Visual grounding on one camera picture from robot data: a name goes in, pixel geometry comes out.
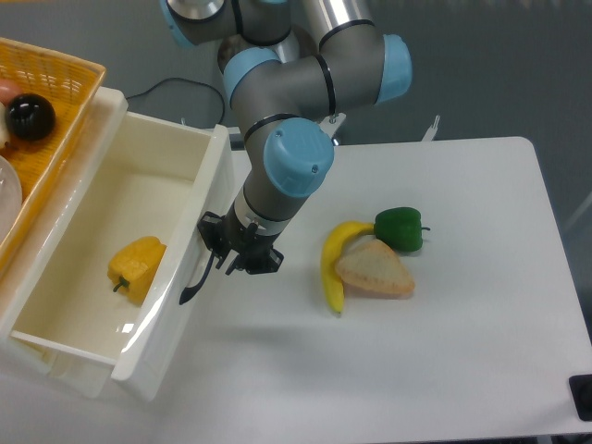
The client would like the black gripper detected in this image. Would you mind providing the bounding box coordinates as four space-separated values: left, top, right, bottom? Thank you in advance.
197 211 284 275

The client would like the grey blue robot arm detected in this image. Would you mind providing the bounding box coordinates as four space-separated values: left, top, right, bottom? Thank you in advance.
161 1 413 274

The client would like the white drawer cabinet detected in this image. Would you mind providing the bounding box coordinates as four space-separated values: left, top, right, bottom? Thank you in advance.
0 86 130 400

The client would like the yellow toy banana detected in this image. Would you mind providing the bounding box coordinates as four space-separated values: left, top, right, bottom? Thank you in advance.
320 221 374 315

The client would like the yellow toy bell pepper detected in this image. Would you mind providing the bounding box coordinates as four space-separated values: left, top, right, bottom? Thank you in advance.
107 236 167 305

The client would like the toy bread slice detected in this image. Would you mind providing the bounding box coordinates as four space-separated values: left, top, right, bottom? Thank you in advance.
335 240 415 299

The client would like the green toy bell pepper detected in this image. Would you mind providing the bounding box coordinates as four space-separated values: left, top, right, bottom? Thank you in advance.
374 207 430 253

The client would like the orange woven basket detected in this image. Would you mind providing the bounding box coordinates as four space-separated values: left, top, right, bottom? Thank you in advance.
1 38 105 268

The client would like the clear plastic container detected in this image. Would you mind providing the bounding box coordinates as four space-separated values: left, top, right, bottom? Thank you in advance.
0 157 22 241

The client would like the black toy ball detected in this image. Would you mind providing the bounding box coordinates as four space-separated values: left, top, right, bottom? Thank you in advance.
5 93 56 142

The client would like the pink toy fruit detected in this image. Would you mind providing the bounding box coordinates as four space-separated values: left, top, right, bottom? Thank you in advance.
0 79 22 105

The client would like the black corner object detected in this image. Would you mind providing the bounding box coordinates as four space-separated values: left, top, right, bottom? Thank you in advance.
568 374 592 422

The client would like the black cable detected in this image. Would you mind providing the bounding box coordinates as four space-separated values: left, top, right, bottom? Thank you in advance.
125 77 227 127

